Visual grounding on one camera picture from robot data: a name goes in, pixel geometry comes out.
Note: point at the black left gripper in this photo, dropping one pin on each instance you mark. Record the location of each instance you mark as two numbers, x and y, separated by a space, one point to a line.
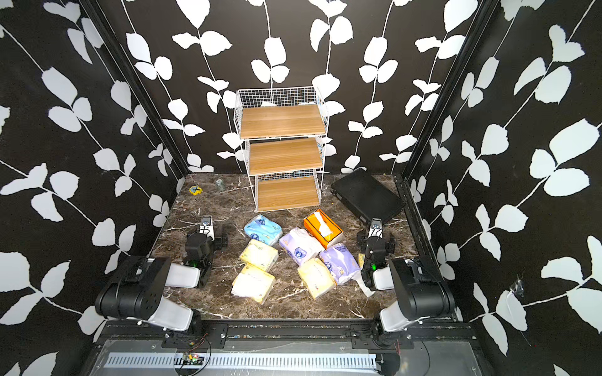
217 243

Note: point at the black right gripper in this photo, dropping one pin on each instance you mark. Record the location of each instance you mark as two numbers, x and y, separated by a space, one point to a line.
364 240

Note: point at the purple tissue pack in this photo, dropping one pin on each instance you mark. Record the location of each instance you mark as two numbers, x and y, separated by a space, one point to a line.
300 245
340 263

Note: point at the green floral tissue pack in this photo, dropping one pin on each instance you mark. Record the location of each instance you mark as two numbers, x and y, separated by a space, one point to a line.
259 255

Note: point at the light blue tissue pack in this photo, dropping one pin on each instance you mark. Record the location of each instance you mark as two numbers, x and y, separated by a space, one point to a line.
262 229

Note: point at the orange tissue pack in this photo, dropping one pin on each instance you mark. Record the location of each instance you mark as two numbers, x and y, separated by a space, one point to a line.
324 229

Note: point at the purple tissue pack front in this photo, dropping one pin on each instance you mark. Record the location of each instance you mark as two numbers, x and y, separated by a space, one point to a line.
300 245

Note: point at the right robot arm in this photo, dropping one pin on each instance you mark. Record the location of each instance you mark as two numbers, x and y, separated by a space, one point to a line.
419 294

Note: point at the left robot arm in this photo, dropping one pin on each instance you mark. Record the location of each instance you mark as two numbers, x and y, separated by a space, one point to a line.
135 291

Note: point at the black hard case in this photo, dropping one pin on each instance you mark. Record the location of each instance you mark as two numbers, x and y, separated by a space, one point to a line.
366 197

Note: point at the small circuit board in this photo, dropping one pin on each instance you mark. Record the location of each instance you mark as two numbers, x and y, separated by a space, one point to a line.
191 360

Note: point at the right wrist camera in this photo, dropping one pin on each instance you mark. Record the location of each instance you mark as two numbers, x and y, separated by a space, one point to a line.
375 229

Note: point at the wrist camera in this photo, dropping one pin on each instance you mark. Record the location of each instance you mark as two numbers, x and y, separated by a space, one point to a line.
375 229
206 227

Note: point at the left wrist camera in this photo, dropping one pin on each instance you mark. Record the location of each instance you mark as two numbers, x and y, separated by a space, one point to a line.
206 227

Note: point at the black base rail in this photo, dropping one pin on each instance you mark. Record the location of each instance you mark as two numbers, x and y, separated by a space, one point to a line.
360 333

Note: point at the white ribbed cable duct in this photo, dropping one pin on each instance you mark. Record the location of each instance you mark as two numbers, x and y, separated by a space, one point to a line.
346 362

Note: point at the white wire wooden shelf rack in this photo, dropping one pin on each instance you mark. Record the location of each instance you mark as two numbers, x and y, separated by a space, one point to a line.
283 133

